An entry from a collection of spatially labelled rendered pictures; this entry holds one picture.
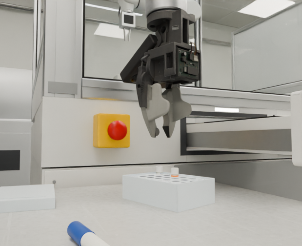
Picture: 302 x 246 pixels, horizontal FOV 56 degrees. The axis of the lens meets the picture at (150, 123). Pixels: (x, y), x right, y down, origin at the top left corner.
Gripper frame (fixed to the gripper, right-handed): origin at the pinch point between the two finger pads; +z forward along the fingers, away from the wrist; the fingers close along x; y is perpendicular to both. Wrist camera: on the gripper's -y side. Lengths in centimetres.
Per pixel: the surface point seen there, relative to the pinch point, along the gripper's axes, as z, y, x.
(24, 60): -95, -323, 86
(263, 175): 12.1, -1.1, 43.2
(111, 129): -0.4, -9.6, -3.6
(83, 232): 9.8, 13.9, -23.2
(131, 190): 9.8, 1.4, -7.5
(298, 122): -0.8, 21.6, 6.8
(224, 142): 2.4, 4.6, 14.4
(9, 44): -113, -329, 70
